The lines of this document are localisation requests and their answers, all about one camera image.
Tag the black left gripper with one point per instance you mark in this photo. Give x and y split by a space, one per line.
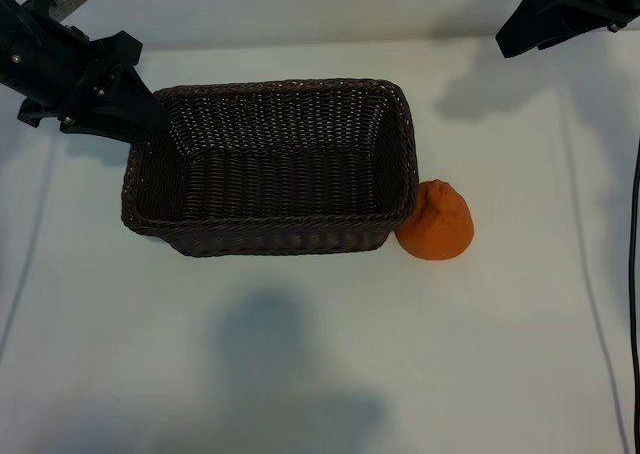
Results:
50 64

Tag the dark brown wicker basket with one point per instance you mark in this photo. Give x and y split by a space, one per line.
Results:
280 189

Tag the orange citrus fruit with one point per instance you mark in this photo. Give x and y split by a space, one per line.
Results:
440 229

